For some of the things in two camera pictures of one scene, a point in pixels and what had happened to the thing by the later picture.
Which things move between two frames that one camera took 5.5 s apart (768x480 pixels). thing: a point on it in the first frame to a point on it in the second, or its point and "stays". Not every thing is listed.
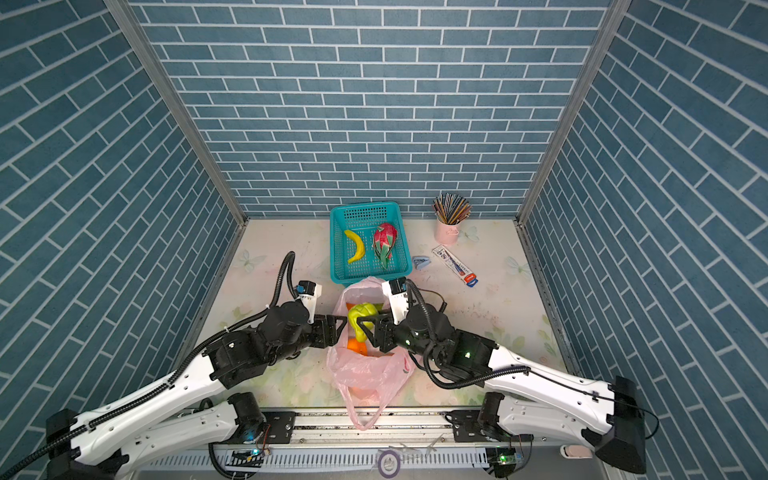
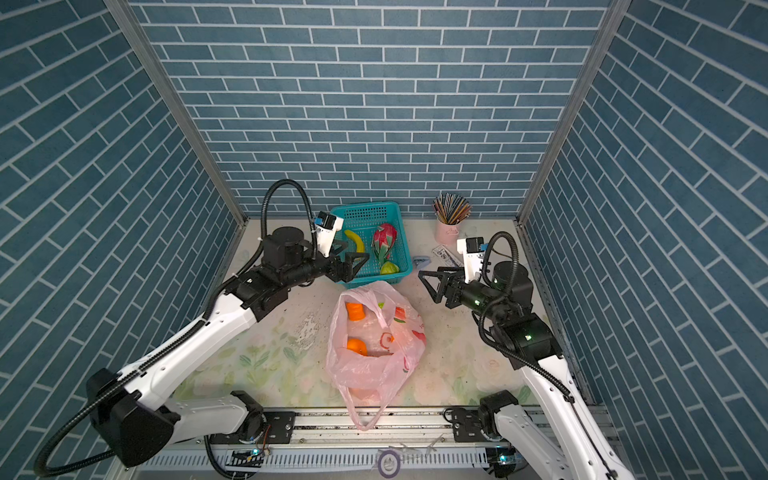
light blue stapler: (420, 261) stays
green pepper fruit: (362, 310) to (389, 268)
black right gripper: (384, 322) to (446, 288)
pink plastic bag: (366, 382) stays
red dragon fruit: (384, 240) stays
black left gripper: (325, 340) to (345, 273)
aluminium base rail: (400, 439) stays
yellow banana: (360, 247) stays
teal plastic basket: (363, 220) stays
